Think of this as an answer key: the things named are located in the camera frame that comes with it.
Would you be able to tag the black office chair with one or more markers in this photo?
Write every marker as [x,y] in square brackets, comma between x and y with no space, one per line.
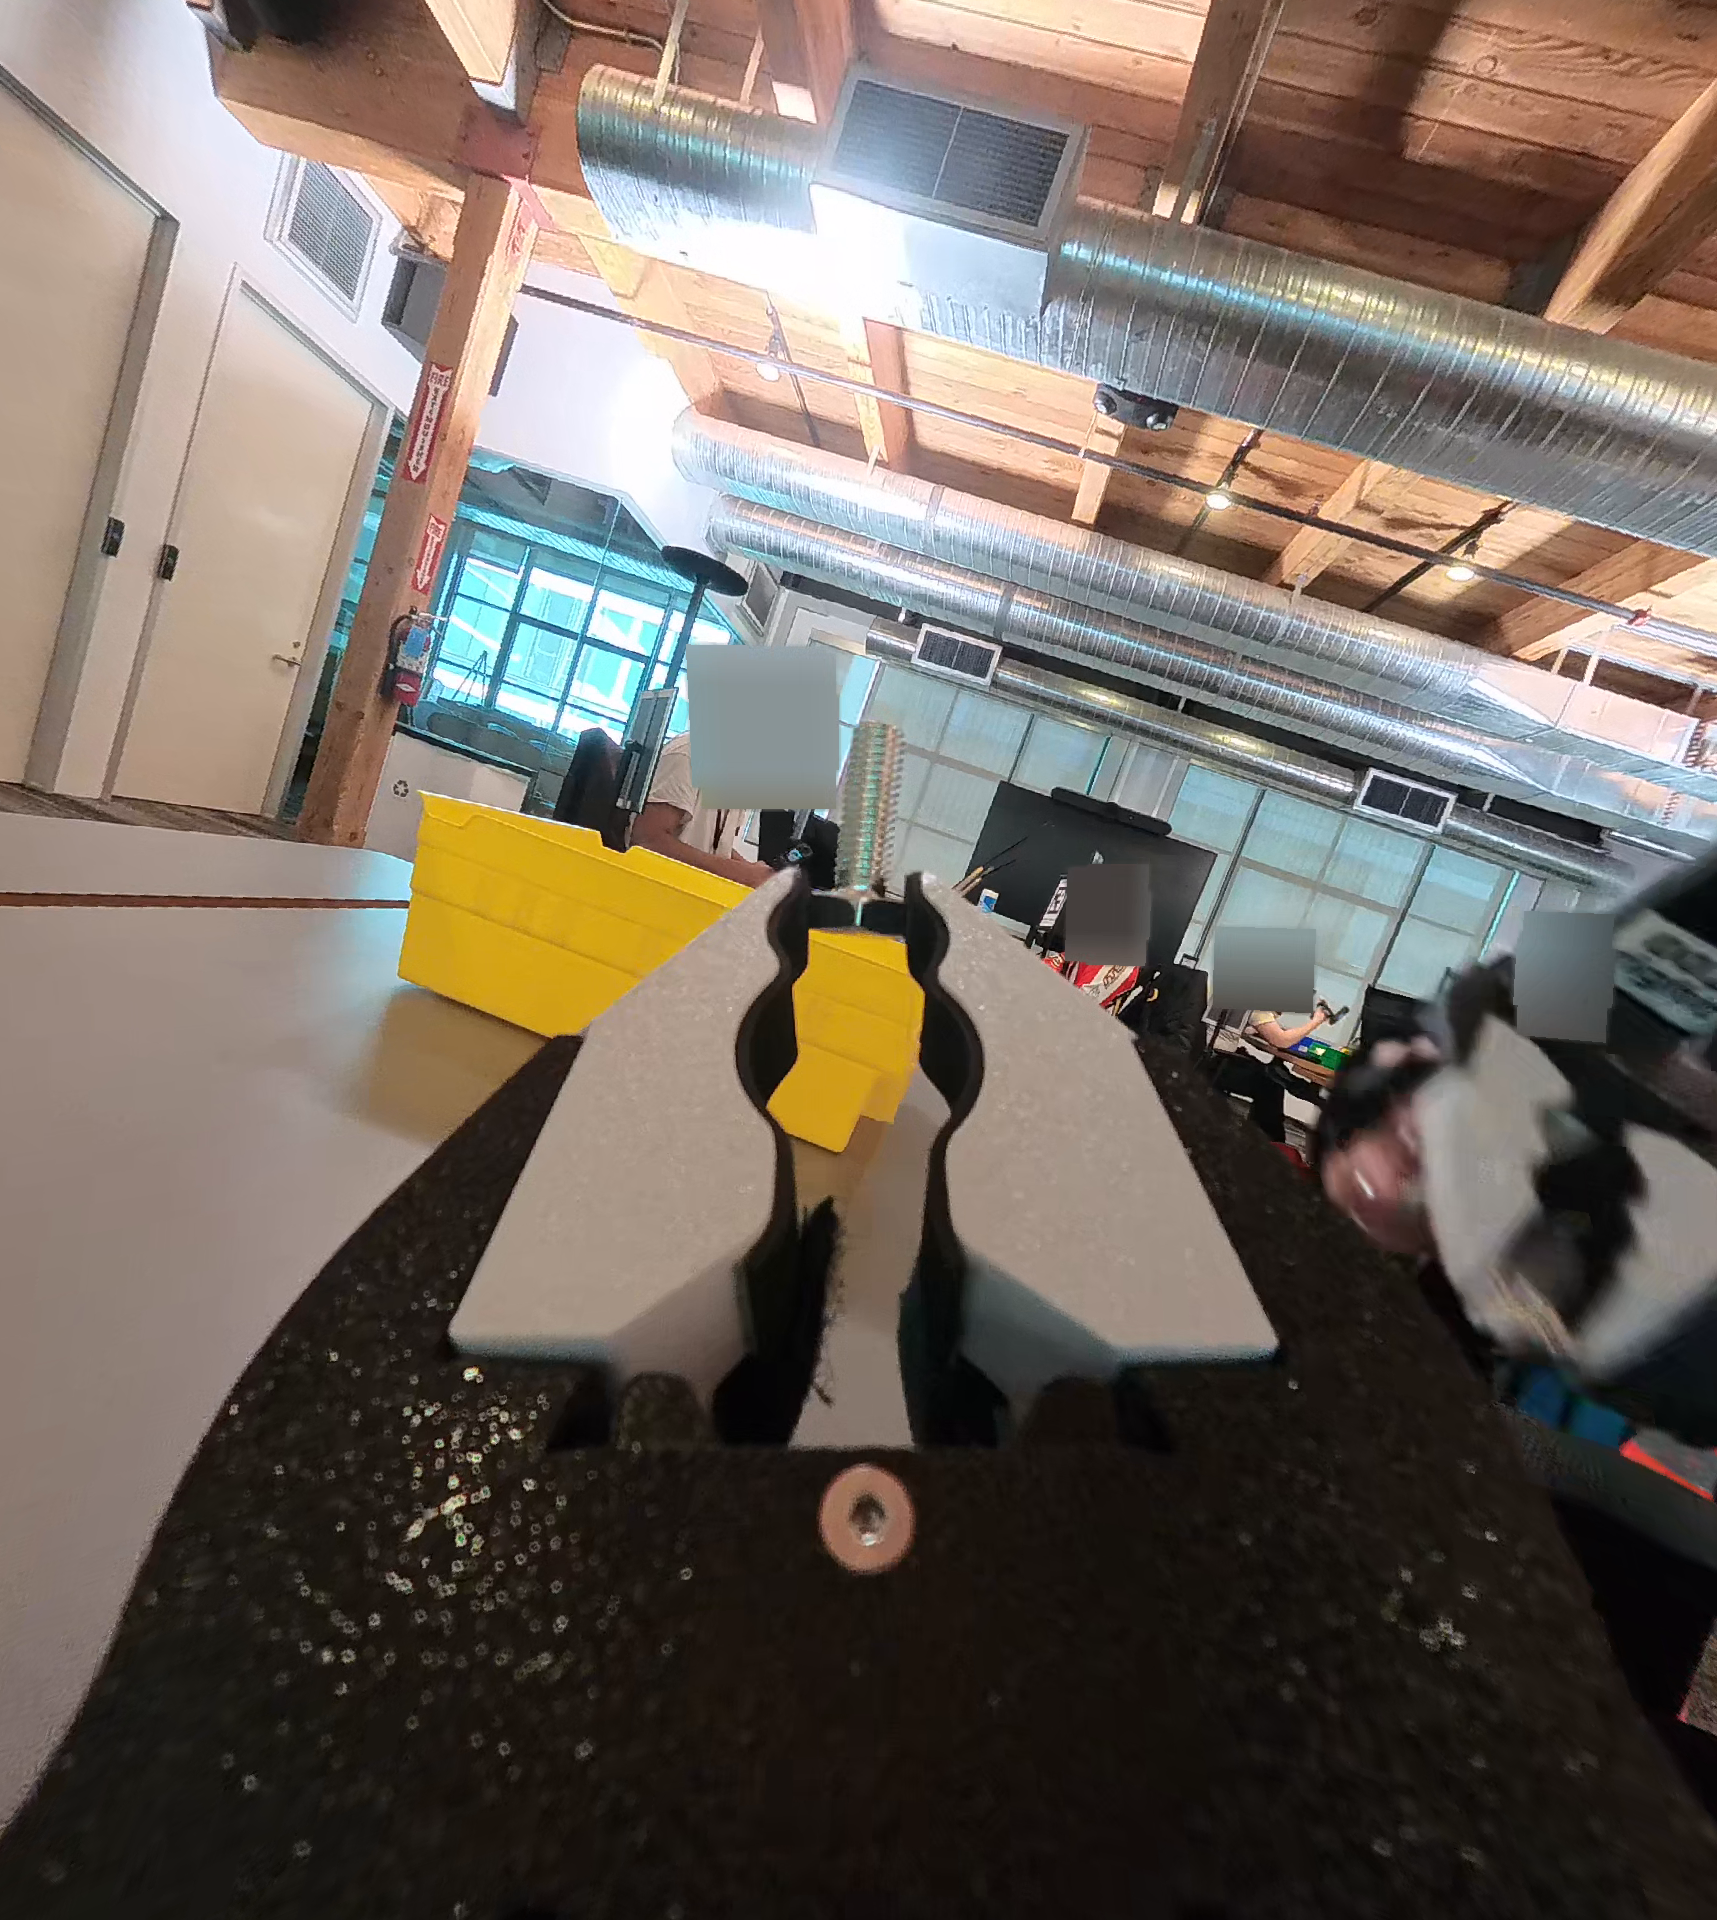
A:
[588,794]

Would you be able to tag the black round-top floor lamp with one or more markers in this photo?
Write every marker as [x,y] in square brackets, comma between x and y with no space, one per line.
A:
[702,559]

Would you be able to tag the yellow plastic bin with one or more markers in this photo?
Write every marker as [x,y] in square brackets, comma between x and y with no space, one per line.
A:
[543,930]

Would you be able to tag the wooden post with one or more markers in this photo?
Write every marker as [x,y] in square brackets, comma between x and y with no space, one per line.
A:
[408,300]

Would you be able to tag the large silver spiral duct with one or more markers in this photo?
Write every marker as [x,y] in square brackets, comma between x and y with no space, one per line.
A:
[1398,361]

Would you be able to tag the printed marker sign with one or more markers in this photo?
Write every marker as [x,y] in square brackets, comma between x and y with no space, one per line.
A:
[1058,918]

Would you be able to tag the white door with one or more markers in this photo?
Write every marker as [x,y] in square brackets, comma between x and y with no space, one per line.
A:
[258,571]
[2,450]

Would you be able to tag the red white sign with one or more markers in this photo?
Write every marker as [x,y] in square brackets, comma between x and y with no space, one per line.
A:
[431,424]
[432,555]

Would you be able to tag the white recycling bin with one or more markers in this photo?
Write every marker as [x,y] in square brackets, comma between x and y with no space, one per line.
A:
[446,794]

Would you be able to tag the computer monitor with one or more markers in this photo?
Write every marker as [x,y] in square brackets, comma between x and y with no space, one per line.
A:
[652,742]

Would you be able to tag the red fire extinguisher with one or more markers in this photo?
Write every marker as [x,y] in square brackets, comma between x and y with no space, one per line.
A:
[410,660]

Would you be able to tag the black ceiling camera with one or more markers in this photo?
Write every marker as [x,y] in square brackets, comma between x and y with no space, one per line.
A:
[1136,409]

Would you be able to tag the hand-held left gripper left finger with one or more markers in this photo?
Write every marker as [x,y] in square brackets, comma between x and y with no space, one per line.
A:
[619,1200]

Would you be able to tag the steel bolt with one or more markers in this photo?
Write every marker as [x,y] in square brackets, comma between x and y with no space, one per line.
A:
[873,794]

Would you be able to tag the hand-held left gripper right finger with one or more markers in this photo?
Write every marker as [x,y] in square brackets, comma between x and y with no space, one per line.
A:
[1099,1200]

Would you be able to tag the person's right hand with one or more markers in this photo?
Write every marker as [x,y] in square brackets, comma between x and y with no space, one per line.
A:
[1376,1184]

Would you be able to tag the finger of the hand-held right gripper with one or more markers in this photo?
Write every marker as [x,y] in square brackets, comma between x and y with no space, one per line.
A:
[1676,1275]
[1487,1155]

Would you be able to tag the white wall vent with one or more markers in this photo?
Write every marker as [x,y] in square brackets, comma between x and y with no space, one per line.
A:
[327,232]

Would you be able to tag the large black screen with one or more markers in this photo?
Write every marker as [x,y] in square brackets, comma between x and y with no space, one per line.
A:
[1040,841]

